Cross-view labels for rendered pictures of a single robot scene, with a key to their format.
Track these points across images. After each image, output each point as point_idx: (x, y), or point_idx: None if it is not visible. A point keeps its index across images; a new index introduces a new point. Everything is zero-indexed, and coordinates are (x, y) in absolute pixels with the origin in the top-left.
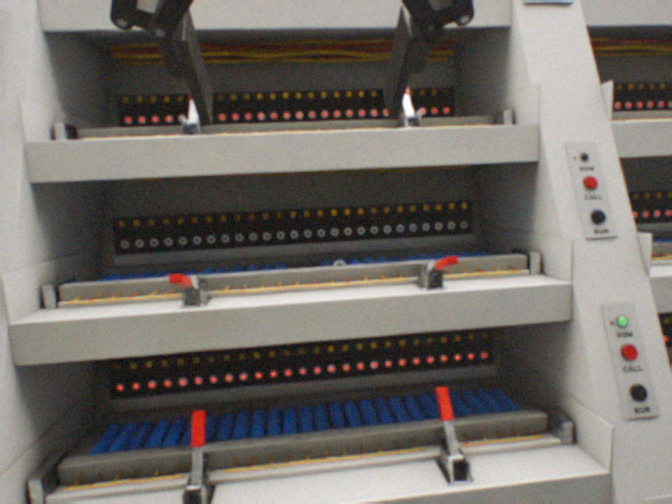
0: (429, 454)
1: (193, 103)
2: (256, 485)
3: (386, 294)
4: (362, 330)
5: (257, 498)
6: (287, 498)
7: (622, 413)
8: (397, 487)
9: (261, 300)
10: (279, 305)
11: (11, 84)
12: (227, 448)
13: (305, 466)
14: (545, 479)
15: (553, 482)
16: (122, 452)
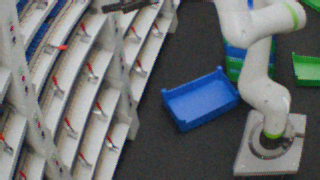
0: (78, 40)
1: (110, 12)
2: (61, 81)
3: (78, 11)
4: (74, 24)
5: (65, 82)
6: (69, 76)
7: (109, 1)
8: (81, 53)
9: (58, 36)
10: (65, 34)
11: (17, 33)
12: (51, 80)
13: (61, 68)
14: (100, 26)
15: (101, 25)
16: (38, 104)
